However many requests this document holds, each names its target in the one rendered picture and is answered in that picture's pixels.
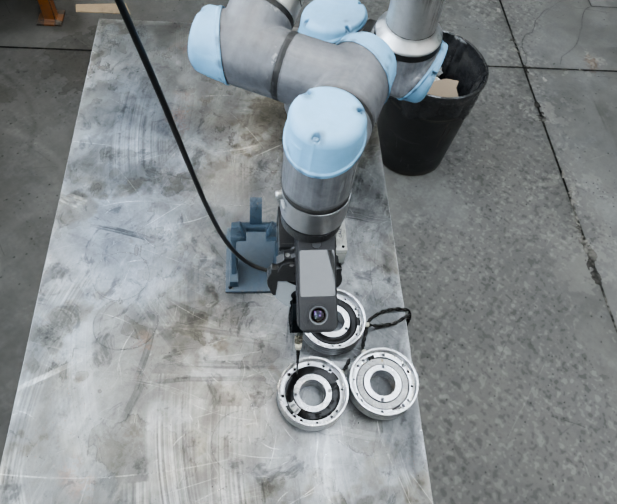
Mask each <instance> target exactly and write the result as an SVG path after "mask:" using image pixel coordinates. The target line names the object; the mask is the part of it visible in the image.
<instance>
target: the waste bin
mask: <svg viewBox="0 0 617 504"><path fill-rule="evenodd" d="M442 32H443V37H442V40H443V41H444V42H445V43H447V45H448V49H447V53H446V55H445V58H444V60H443V63H442V65H441V67H442V72H443V73H442V74H441V75H440V76H436V77H438V78H439V79H440V80H442V79H451V80H457V81H459V82H458V85H457V87H456V89H457V93H458V97H440V96H435V95H431V94H427V95H426V96H425V98H424V99H423V100H422V101H420V102H418V103H412V102H409V101H405V100H398V99H397V98H395V97H392V96H389V98H388V100H387V102H386V103H385V104H384V105H383V108H382V110H381V112H380V114H379V117H378V122H377V128H378V135H379V141H380V148H381V155H382V162H383V164H384V165H385V166H386V167H388V168H389V169H391V170H393V171H395V172H397V173H400V174H403V175H409V176H419V175H424V174H427V173H430V172H432V171H433V170H435V169H436V168H437V167H438V166H439V164H440V163H441V161H442V159H443V157H444V156H445V154H446V152H447V150H448V148H449V147H450V145H451V143H452V141H453V139H454V138H455V136H456V134H457V132H458V130H459V128H460V127H461V125H462V123H463V121H464V119H465V118H466V117H467V116H468V115H469V113H470V112H471V110H472V108H473V107H474V105H475V103H476V101H477V99H478V97H479V94H480V93H481V92H482V90H483V89H484V87H485V85H486V84H487V81H488V77H489V69H488V65H487V63H486V61H485V59H484V57H483V56H482V54H481V53H480V51H479V50H478V49H477V48H476V47H475V46H474V45H473V44H472V43H471V42H469V41H468V40H466V39H465V38H463V37H461V36H459V35H457V34H454V33H451V32H448V31H444V30H442Z"/></svg>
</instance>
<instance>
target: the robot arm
mask: <svg viewBox="0 0 617 504"><path fill-rule="evenodd" d="M303 2H304V0H229V2H228V5H227V7H226V8H225V7H224V6H222V5H219V6H215V5H206V6H204V7H203V8H202V9H201V12H199V13H198V14H197V15H196V17H195V19H194V21H193V23H192V26H191V30H190V34H189V40H188V55H189V60H190V62H191V65H192V66H193V68H194V69H195V70H196V71H197V72H199V73H201V74H204V75H206V76H207V77H210V78H212V79H215V80H217V81H220V82H222V83H224V84H225V85H228V86H229V85H233V86H235V87H238V88H241V89H244V90H247V91H250V92H253V93H256V94H259V95H262V96H265V97H268V98H271V99H274V100H277V101H279V102H282V103H284V107H285V111H286V113H287V115H288V117H287V121H286V124H285V127H284V131H283V147H284V152H283V166H282V181H281V190H277V191H275V198H276V199H280V206H278V210H277V224H276V238H277V243H278V256H276V263H271V265H270V266H269V267H268V269H267V285H268V287H269V289H270V291H271V293H272V294H273V295H274V296H275V298H276V299H277V300H278V301H280V302H281V303H282V304H284V305H285V306H287V307H291V300H292V299H293V296H292V293H293V292H294V291H295V290H296V308H297V325H298V326H299V328H300V329H301V330H302V331H303V332H305V333H320V332H332V331H334V330H335V329H336V328H337V325H338V310H337V288H338V287H339V286H340V284H341V283H342V264H341V263H339V259H338V256H337V255H336V248H337V245H336V235H335V234H336V233H337V232H338V231H339V229H340V227H341V224H342V222H343V220H344V219H345V217H346V213H347V209H348V205H349V201H350V197H351V192H352V187H353V183H354V179H355V175H356V171H357V168H358V165H359V162H360V159H361V157H362V155H363V152H364V150H365V148H366V146H367V143H368V141H369V139H370V136H371V133H372V130H373V128H374V126H375V123H376V121H377V119H378V117H379V114H380V112H381V110H382V108H383V105H384V104H385V103H386V102H387V100H388V98H389V96H392V97H395V98H397V99H398V100H405V101H409V102H412V103H418V102H420V101H422V100H423V99H424V98H425V96H426V95H427V93H428V91H429V89H430V88H431V86H432V84H433V82H434V80H435V78H436V75H437V73H438V71H439V69H440V67H441V65H442V63H443V60H444V58H445V55H446V53H447V49H448V45H447V43H445V42H444V41H443V40H442V37H443V32H442V28H441V26H440V24H439V23H438V22H439V19H440V16H441V13H442V10H443V6H444V3H445V0H390V4H389V9H388V11H386V12H385V13H383V14H382V15H381V16H380V17H379V19H378V20H377V21H376V20H373V19H370V18H368V15H367V11H366V8H365V6H364V5H363V4H361V2H360V1H358V0H314V1H312V2H311V3H310V4H309V5H307V7H306V8H305V9H304V11H303V13H302V15H301V21H300V26H299V29H298V32H296V31H293V30H292V28H293V26H294V23H295V21H296V19H297V16H298V14H299V11H300V9H301V7H302V4H303Z"/></svg>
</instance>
